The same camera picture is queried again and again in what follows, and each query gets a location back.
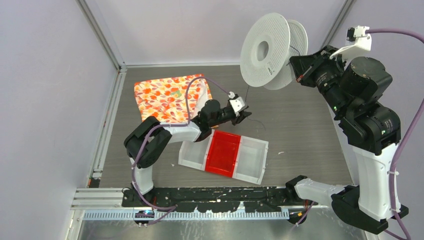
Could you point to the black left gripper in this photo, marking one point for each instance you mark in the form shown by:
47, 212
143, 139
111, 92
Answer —
237, 119

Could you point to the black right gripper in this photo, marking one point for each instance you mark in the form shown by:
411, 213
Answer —
304, 65

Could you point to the white perforated cable spool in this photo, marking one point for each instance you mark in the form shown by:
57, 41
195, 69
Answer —
267, 48

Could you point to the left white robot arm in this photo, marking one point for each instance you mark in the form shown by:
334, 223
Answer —
146, 143

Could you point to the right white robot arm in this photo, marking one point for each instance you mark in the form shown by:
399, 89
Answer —
352, 90

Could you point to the right white plastic bin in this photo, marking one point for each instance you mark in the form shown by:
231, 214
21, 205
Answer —
251, 160

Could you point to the white plastic bin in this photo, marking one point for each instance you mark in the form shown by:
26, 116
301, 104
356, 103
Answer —
194, 154
251, 160

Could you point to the red plastic bin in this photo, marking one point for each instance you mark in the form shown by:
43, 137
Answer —
222, 154

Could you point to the left white plastic bin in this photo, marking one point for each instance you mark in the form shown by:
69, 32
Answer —
194, 154

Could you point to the floral orange cloth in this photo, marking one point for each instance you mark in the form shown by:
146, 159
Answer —
171, 100

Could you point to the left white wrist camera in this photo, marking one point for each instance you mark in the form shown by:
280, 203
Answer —
236, 102

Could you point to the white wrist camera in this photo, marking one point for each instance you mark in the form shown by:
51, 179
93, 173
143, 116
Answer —
359, 43
236, 102

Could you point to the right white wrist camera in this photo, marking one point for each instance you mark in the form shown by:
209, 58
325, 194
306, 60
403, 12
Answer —
359, 43

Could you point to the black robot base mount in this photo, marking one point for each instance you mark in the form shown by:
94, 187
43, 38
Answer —
254, 199

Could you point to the slotted white cable duct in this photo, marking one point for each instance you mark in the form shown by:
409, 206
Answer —
150, 215

